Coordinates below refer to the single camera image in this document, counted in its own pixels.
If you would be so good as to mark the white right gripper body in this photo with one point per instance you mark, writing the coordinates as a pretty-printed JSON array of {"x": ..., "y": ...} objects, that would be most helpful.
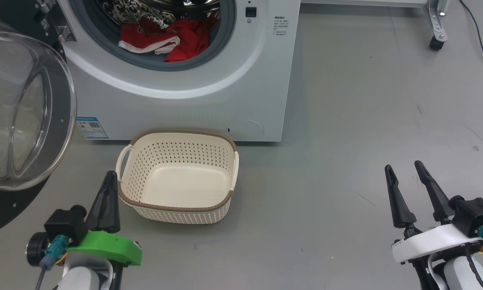
[{"x": 430, "y": 241}]

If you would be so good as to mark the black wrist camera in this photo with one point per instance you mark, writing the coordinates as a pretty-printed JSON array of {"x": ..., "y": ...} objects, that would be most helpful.
[
  {"x": 64, "y": 225},
  {"x": 475, "y": 213}
]

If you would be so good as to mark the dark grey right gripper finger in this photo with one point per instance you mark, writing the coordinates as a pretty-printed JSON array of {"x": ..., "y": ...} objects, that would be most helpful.
[
  {"x": 400, "y": 205},
  {"x": 436, "y": 197}
]

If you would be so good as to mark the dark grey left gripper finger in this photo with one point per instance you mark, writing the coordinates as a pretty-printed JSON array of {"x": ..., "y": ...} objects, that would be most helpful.
[
  {"x": 113, "y": 213},
  {"x": 98, "y": 213}
]

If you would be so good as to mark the metal cart leg with caster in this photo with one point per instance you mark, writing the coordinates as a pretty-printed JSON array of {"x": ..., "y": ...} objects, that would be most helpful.
[{"x": 436, "y": 24}]

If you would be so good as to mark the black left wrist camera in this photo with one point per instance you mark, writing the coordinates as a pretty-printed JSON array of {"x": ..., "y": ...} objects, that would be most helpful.
[{"x": 64, "y": 225}]

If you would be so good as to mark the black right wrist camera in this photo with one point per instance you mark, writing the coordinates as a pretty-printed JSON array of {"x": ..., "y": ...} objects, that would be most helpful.
[{"x": 475, "y": 213}]

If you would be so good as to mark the round glass washing machine door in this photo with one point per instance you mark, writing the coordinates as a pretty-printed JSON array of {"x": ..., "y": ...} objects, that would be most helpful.
[{"x": 28, "y": 100}]

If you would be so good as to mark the cream perforated laundry basket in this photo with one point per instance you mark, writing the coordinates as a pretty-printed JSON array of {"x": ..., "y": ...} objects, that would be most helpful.
[{"x": 177, "y": 181}]

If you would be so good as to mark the red shorts with white panel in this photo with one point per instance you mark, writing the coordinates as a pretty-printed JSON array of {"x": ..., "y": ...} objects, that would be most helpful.
[{"x": 145, "y": 36}]

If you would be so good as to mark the blue white energy label sticker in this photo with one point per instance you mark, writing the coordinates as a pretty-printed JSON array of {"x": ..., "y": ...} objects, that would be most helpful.
[{"x": 91, "y": 128}]

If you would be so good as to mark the white front-load washing machine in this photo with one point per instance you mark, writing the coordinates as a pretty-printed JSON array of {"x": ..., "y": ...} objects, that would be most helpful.
[{"x": 225, "y": 80}]

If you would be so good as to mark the white partition panel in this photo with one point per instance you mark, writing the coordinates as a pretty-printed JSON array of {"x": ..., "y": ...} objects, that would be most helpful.
[{"x": 362, "y": 2}]

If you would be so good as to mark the red Bulls 23 jersey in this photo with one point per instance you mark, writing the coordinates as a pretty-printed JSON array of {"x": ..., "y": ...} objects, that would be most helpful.
[{"x": 191, "y": 38}]

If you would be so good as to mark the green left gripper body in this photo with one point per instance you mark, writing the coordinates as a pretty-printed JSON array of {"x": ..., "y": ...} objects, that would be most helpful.
[{"x": 108, "y": 245}]

